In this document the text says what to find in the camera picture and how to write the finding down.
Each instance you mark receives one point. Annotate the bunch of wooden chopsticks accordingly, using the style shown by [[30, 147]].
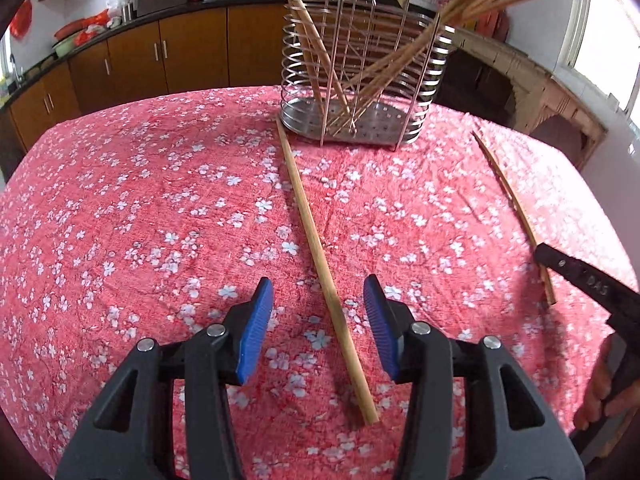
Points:
[[462, 5]]

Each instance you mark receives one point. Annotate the worn wooden side table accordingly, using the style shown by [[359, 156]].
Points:
[[540, 90]]

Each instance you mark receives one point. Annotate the red hanging plastic bag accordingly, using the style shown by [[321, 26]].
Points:
[[487, 22]]

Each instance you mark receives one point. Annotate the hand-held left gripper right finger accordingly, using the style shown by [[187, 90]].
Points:
[[380, 330]]

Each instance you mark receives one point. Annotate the light wooden chopstick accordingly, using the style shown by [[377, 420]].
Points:
[[325, 270], [515, 210]]

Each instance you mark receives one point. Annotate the bright window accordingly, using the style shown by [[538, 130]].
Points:
[[610, 25]]

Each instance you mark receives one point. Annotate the red floral tablecloth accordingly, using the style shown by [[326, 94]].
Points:
[[150, 200]]

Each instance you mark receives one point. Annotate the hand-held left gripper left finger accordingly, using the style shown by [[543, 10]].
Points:
[[257, 330]]

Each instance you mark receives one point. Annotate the red wall plate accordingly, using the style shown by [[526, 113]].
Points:
[[21, 19]]

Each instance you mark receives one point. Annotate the person's right hand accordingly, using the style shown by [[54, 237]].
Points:
[[597, 395]]

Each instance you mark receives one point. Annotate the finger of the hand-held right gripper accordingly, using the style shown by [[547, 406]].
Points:
[[585, 280]]

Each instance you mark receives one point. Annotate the red plastic bags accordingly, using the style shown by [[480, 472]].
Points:
[[82, 27]]

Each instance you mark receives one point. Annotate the brown lower kitchen cabinets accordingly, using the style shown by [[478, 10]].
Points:
[[190, 50]]

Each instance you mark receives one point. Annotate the black kitchen countertop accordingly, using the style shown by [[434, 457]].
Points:
[[150, 17]]

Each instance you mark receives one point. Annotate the green bowl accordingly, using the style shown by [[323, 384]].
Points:
[[67, 47]]

